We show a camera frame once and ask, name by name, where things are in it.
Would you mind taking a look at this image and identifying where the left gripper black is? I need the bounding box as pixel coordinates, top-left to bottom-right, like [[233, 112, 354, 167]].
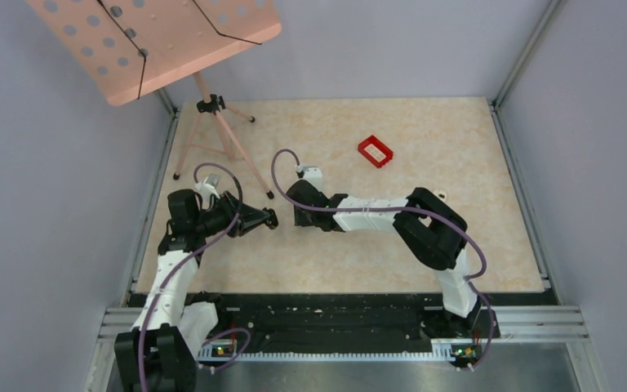
[[193, 189, 269, 238]]

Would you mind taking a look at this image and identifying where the black earbud charging case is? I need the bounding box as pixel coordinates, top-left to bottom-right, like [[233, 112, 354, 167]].
[[265, 208, 279, 229]]

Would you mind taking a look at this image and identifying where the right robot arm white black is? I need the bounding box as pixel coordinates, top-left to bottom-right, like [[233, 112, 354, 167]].
[[286, 179, 479, 336]]

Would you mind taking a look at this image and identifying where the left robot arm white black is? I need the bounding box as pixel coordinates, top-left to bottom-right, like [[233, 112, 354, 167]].
[[114, 189, 278, 391]]

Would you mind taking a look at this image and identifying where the red plastic tray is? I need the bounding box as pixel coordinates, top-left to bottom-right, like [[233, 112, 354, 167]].
[[357, 135, 394, 168]]

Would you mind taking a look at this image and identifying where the pink music stand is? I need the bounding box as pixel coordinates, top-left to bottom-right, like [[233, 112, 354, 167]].
[[28, 0, 282, 198]]

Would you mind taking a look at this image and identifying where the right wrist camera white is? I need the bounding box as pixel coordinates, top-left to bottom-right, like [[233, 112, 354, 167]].
[[296, 165, 323, 191]]

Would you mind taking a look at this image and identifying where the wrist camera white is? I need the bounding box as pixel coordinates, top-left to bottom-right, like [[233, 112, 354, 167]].
[[296, 165, 323, 191], [195, 173, 220, 202]]

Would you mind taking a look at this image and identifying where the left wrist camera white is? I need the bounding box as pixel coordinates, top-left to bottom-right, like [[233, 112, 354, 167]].
[[195, 173, 220, 202]]

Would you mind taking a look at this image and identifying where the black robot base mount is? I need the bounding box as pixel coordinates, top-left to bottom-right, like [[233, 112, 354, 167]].
[[129, 289, 558, 357]]

